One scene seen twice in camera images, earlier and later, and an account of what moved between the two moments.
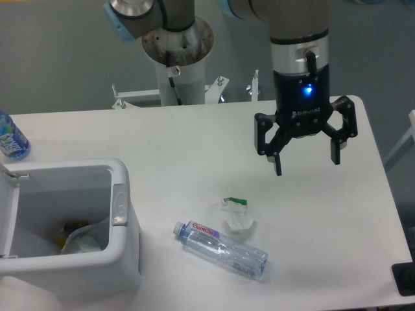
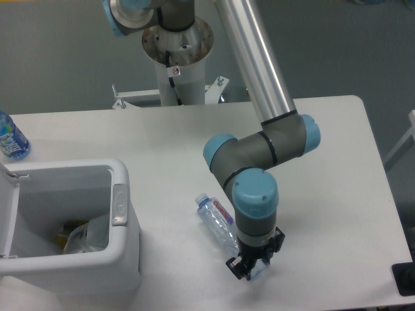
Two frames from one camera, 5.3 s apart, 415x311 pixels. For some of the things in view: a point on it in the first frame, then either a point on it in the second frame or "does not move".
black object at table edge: [404, 275] does not move
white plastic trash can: [36, 198] does not move
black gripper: [303, 107] to [240, 265]
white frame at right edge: [411, 132] does not move
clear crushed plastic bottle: [211, 244] to [219, 223]
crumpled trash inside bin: [78, 236] does not move
